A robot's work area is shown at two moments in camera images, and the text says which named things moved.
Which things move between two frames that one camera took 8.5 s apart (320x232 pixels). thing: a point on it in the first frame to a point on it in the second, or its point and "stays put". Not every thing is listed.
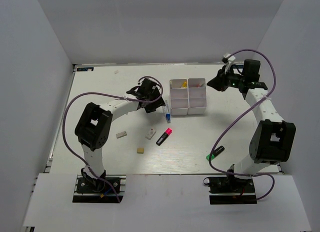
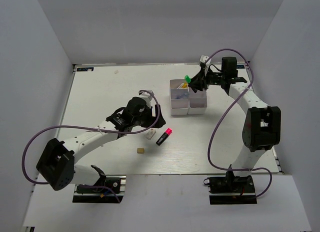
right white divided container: (197, 96) stays put
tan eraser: (140, 150) stays put
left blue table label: (85, 69) stays put
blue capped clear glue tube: (166, 110) to (186, 94)
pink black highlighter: (163, 138) stays put
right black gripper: (219, 82) to (199, 80)
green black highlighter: (215, 152) to (187, 79)
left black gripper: (157, 104) to (152, 119)
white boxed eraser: (151, 133) stays put
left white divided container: (179, 97) stays put
